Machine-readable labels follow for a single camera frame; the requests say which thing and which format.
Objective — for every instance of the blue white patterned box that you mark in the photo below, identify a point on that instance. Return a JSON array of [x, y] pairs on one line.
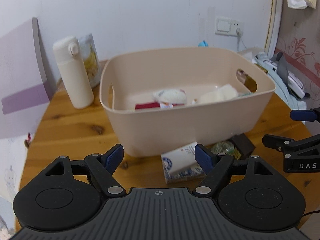
[[191, 173]]

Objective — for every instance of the beige plastic storage bin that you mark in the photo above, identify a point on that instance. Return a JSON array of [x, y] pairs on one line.
[[131, 78]]

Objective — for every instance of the gold tissue pack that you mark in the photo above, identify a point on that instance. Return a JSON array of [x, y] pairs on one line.
[[249, 55]]

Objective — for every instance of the light blue bedding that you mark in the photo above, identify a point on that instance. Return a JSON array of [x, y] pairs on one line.
[[292, 102]]

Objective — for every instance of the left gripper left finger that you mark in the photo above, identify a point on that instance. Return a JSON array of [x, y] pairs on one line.
[[101, 168]]

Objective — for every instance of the white small carton box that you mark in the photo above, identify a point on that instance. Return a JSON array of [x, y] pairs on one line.
[[180, 159]]

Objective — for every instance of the colourful tissue pack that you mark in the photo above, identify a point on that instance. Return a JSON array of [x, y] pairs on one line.
[[245, 94]]

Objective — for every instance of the black small box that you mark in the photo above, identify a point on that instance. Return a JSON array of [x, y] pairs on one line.
[[243, 147]]

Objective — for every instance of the hello kitty plush slipper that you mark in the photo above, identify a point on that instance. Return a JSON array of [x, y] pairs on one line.
[[166, 98]]

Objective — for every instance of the cream thermos bottle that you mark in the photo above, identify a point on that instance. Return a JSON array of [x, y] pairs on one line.
[[73, 73]]

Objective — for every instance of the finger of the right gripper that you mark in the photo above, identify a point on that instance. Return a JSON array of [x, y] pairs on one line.
[[307, 146], [306, 115]]

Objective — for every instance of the banana snack pouch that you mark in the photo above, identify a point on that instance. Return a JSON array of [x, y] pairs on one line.
[[90, 59]]

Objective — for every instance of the white blood pressure monitor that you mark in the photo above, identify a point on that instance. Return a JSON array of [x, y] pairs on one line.
[[284, 79]]

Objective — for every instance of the blue toy figurine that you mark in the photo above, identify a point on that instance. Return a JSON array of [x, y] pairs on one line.
[[203, 44]]

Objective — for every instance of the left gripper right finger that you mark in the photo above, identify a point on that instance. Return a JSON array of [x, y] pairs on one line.
[[217, 168]]

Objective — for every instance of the purple white headboard panel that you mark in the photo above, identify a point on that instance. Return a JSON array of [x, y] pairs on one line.
[[25, 90]]

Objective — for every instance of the white wall switch socket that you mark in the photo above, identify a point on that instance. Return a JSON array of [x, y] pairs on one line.
[[228, 27]]

